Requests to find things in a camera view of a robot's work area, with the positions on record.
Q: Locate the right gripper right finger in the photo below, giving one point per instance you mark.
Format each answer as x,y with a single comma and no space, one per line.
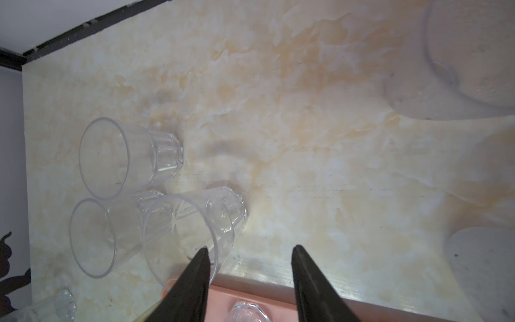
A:
316,299

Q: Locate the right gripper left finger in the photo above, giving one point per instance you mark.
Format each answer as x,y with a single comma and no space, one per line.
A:
187,299

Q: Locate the pink tray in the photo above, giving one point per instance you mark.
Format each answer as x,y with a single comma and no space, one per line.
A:
278,302

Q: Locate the clear cup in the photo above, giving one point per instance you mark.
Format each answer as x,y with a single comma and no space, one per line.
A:
247,312
105,234
457,63
178,226
116,159

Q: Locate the amber plastic cup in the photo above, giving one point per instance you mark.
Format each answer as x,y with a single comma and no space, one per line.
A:
58,307

